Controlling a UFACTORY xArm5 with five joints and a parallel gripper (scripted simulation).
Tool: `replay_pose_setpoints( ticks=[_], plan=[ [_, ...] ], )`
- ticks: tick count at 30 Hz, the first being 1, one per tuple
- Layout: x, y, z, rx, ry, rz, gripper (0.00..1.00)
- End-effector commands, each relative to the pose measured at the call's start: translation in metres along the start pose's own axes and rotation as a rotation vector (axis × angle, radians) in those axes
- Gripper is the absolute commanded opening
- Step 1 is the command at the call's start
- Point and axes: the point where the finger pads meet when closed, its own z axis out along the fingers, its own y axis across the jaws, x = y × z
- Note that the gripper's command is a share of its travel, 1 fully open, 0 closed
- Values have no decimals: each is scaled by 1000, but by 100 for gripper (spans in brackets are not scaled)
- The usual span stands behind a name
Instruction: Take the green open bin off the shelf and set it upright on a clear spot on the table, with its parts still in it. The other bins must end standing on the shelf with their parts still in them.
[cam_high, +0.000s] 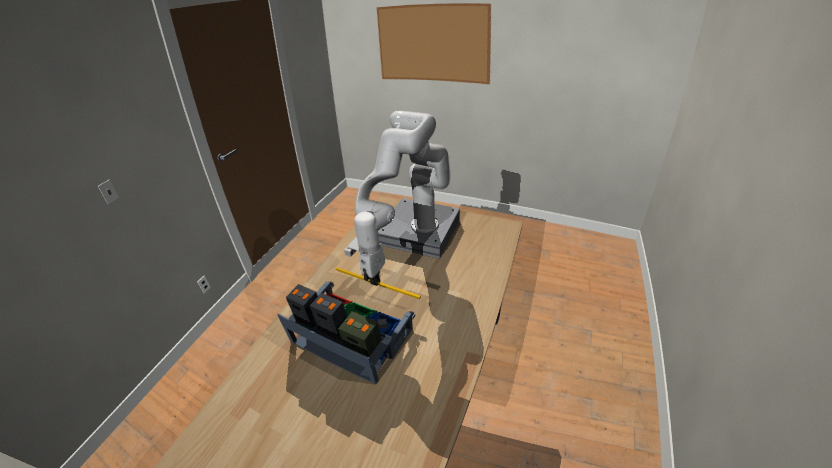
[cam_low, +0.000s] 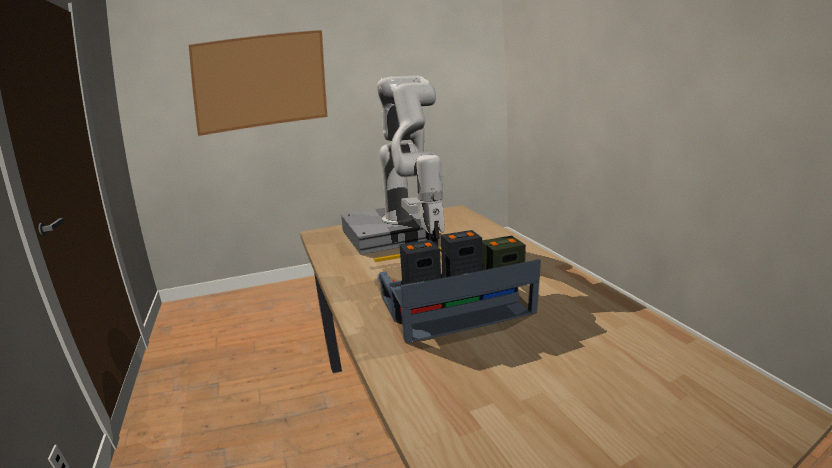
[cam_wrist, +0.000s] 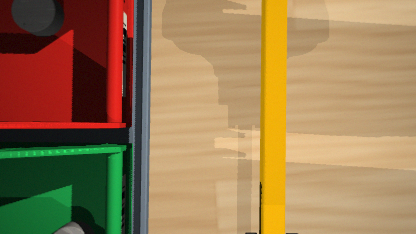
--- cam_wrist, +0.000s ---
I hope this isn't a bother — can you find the red open bin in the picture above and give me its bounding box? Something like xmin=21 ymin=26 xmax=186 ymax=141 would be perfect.
xmin=0 ymin=0 xmax=134 ymax=129

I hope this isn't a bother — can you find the green bin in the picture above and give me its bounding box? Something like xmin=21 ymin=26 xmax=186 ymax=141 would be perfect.
xmin=0 ymin=142 xmax=133 ymax=234

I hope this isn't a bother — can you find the yellow bar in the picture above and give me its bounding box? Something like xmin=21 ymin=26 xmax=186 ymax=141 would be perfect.
xmin=259 ymin=0 xmax=287 ymax=234

